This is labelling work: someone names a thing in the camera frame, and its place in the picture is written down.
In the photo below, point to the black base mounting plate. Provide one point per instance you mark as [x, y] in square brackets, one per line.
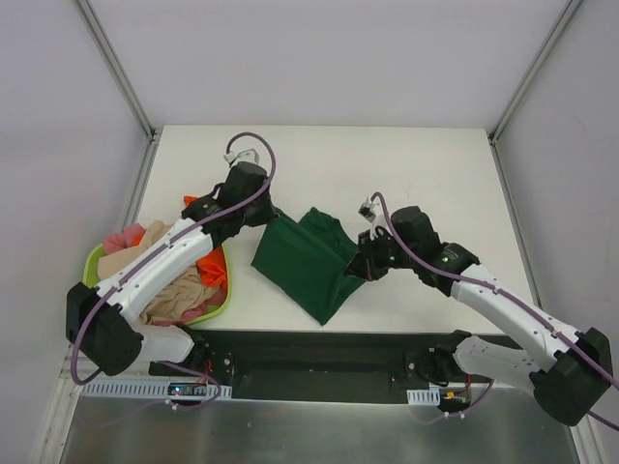
[366, 368]

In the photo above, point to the white cable duct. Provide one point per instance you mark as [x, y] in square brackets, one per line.
[155, 389]
[428, 397]

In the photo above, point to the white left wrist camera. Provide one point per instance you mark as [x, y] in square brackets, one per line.
[249, 155]

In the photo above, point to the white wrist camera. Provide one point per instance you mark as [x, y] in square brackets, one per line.
[249, 155]
[371, 211]

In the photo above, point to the beige t-shirt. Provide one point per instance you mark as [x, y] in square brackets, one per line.
[185, 293]

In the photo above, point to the orange t-shirt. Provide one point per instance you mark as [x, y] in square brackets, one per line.
[212, 267]

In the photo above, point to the right aluminium frame post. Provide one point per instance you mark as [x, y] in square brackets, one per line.
[553, 37]

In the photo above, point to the pink t-shirt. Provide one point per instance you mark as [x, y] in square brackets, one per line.
[121, 239]

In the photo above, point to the aluminium frame post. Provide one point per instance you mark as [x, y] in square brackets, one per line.
[114, 66]
[553, 37]

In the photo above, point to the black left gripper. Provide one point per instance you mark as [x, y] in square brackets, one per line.
[264, 211]

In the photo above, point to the lime green plastic basket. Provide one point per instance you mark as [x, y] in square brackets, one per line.
[89, 270]

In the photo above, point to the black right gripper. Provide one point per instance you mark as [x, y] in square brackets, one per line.
[368, 261]

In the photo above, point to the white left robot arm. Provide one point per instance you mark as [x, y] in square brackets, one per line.
[103, 321]

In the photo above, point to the dark green t-shirt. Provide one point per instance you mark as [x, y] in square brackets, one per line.
[306, 259]

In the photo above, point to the right white cable duct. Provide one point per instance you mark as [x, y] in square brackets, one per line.
[428, 397]

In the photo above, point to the left white cable duct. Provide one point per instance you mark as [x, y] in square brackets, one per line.
[155, 389]

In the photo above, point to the left aluminium frame post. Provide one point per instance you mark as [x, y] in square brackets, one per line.
[114, 66]

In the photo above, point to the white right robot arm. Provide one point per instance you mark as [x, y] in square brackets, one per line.
[566, 370]

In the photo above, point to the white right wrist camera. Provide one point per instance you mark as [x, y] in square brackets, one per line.
[371, 211]

